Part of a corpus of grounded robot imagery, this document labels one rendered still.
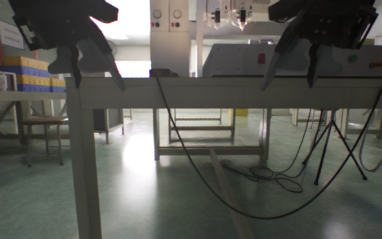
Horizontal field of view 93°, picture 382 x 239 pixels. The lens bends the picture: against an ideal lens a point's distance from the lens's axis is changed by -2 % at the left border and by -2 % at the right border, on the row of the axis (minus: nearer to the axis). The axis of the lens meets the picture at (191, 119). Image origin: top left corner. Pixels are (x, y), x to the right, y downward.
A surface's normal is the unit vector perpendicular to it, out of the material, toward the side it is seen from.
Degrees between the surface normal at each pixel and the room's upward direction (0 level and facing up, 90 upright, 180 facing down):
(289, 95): 90
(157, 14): 90
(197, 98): 90
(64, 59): 124
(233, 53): 90
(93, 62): 63
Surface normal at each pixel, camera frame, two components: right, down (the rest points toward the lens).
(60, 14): 0.84, 0.12
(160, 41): 0.01, 0.12
